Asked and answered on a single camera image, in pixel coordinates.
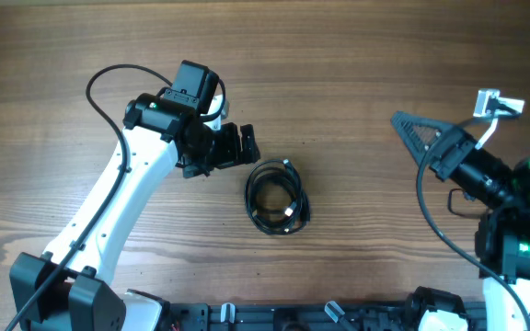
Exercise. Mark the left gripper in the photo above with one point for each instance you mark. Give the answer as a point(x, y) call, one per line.
point(231, 154)

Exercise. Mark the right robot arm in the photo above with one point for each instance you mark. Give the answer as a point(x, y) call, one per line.
point(502, 240)

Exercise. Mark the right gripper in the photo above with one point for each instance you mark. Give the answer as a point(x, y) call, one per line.
point(449, 152)

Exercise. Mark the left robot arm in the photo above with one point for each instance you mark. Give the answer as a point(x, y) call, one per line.
point(182, 126)

